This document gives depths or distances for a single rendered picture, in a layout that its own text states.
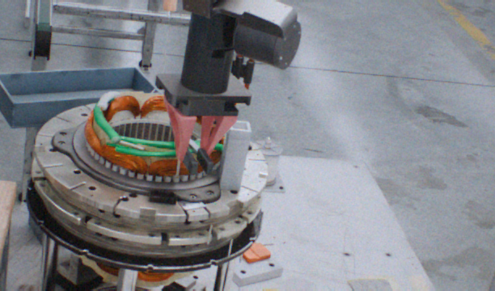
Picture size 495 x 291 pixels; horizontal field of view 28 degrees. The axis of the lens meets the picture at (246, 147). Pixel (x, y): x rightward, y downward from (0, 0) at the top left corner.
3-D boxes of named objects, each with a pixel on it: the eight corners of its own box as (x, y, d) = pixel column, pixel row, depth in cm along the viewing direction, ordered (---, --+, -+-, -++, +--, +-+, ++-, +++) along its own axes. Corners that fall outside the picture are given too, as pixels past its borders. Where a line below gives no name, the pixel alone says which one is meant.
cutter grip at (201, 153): (212, 175, 119) (214, 162, 118) (205, 175, 118) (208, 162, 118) (201, 158, 122) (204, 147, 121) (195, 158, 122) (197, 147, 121)
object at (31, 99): (117, 207, 181) (136, 65, 168) (141, 239, 173) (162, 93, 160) (-16, 224, 169) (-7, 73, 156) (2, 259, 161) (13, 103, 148)
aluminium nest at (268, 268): (281, 276, 170) (284, 264, 169) (239, 287, 165) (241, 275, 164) (243, 239, 179) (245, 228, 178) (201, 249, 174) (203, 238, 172)
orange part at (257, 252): (271, 258, 172) (272, 253, 172) (248, 263, 169) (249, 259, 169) (249, 237, 177) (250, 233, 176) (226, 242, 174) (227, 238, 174)
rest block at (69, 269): (103, 273, 155) (106, 246, 153) (76, 285, 151) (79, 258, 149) (84, 260, 157) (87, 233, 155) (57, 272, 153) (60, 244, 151)
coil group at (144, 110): (181, 128, 141) (185, 102, 140) (138, 123, 141) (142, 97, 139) (181, 123, 143) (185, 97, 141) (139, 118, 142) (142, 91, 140)
